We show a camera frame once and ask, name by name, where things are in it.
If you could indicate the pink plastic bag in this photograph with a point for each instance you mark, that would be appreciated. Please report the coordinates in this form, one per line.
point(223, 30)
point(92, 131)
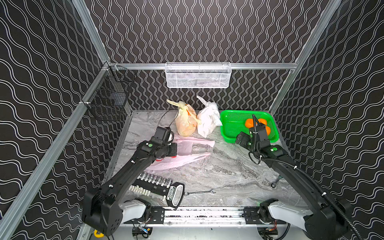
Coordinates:
point(189, 150)

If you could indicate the aluminium corner post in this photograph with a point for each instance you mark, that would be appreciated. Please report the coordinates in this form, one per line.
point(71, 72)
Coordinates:
point(314, 37)

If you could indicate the yellow plastic bag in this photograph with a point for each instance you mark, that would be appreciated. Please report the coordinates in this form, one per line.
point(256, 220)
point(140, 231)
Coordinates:
point(186, 120)

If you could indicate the green plastic basket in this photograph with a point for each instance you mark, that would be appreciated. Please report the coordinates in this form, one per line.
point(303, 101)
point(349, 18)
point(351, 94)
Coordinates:
point(233, 123)

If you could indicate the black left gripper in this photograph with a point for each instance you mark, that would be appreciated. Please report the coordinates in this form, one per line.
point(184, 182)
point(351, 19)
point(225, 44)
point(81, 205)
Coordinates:
point(169, 149)

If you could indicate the black wire basket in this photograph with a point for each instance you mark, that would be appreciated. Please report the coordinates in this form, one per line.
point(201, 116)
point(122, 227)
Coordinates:
point(110, 101)

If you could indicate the steel combination wrench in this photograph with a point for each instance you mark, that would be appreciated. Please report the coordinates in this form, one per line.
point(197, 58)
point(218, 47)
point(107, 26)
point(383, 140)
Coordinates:
point(212, 191)

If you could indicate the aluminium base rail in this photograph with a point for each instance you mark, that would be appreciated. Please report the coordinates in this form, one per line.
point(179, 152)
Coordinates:
point(204, 216)

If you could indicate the socket set holder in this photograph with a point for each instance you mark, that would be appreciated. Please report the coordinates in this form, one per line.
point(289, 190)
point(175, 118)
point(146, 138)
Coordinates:
point(147, 184)

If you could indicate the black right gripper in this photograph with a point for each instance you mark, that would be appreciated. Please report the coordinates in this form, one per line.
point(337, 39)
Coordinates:
point(245, 138)

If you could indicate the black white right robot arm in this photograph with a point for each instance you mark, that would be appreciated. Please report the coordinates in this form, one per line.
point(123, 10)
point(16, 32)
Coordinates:
point(325, 218)

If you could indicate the white plastic bag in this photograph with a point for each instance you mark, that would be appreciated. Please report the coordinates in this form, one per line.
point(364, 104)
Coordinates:
point(209, 117)

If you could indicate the yellow tape measure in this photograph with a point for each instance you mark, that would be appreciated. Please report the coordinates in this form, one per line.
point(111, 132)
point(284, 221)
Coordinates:
point(98, 234)

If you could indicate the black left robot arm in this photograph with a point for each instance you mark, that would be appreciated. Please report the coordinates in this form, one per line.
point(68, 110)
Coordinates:
point(101, 206)

